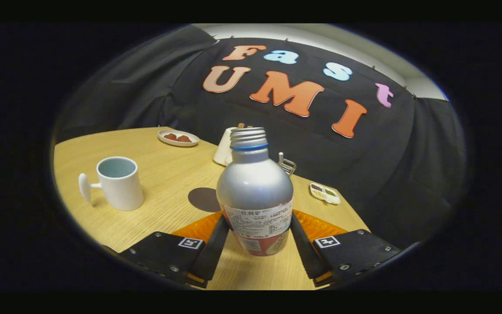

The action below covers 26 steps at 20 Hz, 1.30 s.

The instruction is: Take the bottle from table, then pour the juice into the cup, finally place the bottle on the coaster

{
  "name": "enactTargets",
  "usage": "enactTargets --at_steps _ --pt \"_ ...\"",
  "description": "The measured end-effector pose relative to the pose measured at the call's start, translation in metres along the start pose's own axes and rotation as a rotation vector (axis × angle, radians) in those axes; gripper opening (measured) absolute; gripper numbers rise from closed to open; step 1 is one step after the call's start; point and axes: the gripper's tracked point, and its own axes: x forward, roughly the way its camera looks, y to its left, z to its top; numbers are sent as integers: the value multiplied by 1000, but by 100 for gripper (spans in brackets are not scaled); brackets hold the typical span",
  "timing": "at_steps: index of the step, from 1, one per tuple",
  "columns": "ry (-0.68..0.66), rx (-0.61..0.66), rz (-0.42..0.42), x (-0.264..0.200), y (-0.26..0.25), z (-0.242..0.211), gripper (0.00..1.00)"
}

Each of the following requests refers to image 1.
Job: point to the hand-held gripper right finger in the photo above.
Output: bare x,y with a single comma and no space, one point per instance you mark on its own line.
305,253

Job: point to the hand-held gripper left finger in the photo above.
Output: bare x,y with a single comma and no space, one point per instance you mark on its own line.
214,248

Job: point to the round brown coaster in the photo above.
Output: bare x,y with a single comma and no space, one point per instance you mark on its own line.
203,199

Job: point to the silver juice bottle red label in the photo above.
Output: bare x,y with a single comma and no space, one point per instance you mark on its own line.
253,187

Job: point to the white cup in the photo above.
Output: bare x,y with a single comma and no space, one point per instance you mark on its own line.
122,192

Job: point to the white divided condiment dish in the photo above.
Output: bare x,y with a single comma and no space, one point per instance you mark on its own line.
325,194

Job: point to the wooden table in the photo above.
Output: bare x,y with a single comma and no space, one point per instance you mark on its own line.
159,170

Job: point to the white toaster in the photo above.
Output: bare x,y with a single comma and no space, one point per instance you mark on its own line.
224,152

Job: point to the black backdrop cloth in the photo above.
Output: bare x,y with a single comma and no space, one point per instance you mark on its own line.
364,174

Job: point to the white plate with red food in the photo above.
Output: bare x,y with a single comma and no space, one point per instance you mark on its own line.
178,138

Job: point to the brown bread slice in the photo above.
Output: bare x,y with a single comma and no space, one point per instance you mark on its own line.
243,126

